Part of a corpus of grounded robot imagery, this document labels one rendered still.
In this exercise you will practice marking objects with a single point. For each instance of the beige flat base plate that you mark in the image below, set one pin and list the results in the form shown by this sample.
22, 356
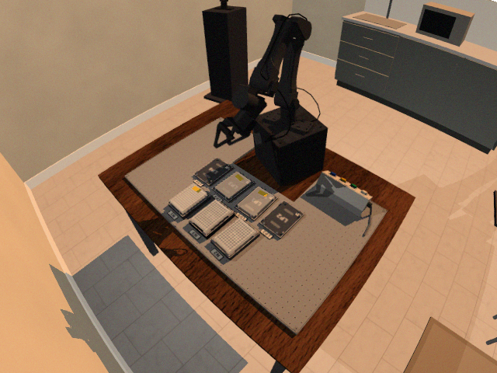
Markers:
289, 277

